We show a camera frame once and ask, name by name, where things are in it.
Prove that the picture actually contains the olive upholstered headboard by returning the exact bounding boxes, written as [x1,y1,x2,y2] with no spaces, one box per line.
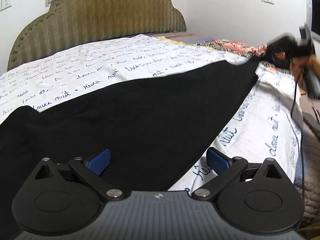
[7,0,187,70]

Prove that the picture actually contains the floral patterned blanket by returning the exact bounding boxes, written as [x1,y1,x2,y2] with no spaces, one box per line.
[195,40,292,74]

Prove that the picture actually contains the white wall socket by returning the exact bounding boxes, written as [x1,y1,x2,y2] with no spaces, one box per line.
[1,0,12,11]

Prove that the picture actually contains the black pants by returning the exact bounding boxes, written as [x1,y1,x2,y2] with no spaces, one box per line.
[1,58,259,239]

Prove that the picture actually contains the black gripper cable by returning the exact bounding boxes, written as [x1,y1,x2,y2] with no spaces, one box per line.
[290,78,306,201]

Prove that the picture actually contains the person's right hand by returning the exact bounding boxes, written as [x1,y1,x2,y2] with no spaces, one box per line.
[290,55,320,82]

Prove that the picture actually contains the white script-print bedsheet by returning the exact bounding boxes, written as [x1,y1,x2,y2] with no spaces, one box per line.
[1,35,302,191]

